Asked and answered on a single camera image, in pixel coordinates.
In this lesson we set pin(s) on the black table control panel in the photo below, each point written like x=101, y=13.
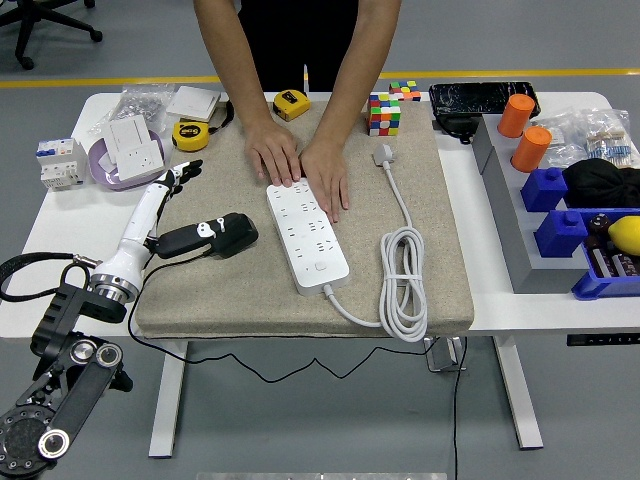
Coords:
x=602, y=339

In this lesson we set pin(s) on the clear bag of resistors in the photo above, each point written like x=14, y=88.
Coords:
x=610, y=140

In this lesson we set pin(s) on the white power strip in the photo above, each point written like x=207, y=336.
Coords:
x=312, y=240

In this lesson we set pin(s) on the orange cylinder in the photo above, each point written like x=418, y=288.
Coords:
x=515, y=116
x=531, y=149

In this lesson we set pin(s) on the black marbled tray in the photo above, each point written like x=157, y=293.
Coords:
x=475, y=97

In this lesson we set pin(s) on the white table leg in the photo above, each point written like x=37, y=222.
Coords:
x=165, y=425
x=522, y=400

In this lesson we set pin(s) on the purple bowl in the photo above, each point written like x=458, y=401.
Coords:
x=107, y=177

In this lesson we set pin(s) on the blue plastic bin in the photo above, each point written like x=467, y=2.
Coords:
x=595, y=287

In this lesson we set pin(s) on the yellow round tape measure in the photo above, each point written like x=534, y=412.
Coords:
x=190, y=136

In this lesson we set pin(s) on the clear bag of screws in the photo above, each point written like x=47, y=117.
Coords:
x=137, y=102

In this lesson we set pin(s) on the yellow lemon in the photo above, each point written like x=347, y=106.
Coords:
x=625, y=236

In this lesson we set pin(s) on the white three-pin plug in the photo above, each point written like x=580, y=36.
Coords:
x=384, y=154

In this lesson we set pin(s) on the metal bracket under table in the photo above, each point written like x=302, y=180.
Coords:
x=442, y=357

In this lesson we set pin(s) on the dark parts in bin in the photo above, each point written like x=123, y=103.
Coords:
x=612, y=262

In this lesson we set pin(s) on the white wall switch panel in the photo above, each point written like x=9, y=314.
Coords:
x=125, y=132

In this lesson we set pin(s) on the large colourful puzzle cube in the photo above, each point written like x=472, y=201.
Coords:
x=384, y=115

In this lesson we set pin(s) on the black office chair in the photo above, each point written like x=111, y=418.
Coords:
x=30, y=22

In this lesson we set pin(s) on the person's left hand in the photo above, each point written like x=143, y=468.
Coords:
x=325, y=170

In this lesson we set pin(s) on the person's right forearm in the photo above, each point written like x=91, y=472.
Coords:
x=230, y=65

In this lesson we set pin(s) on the person's left forearm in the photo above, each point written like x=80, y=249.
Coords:
x=360, y=60

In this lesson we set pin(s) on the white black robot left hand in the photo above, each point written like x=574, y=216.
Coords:
x=131, y=235

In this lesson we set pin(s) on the clear plastic parts bag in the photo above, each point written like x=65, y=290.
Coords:
x=562, y=130

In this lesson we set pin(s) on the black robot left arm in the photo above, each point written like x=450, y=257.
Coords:
x=90, y=380

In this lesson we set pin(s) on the grey-brown fabric mat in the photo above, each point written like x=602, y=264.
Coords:
x=445, y=225

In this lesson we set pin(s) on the black cloth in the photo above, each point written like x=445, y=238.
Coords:
x=600, y=182

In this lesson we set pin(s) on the person's torso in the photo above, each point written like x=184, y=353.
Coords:
x=290, y=40

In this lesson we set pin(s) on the white wall socket panel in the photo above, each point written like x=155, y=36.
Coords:
x=140, y=160

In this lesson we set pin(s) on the grey stepped block stand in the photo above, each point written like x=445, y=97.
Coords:
x=505, y=200

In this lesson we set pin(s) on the yellow square tape measure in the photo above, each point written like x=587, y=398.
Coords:
x=291, y=105

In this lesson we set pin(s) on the white flat box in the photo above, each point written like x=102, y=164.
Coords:
x=192, y=102

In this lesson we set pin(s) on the person's right hand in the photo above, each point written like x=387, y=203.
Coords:
x=272, y=150

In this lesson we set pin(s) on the blue block with knob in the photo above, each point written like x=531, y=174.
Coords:
x=544, y=190
x=560, y=235

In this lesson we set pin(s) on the small colourful puzzle cube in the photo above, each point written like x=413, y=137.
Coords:
x=404, y=91

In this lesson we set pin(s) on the white circuit breaker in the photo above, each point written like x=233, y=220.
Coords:
x=60, y=165

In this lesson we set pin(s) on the black power plug adapter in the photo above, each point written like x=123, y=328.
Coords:
x=240, y=235

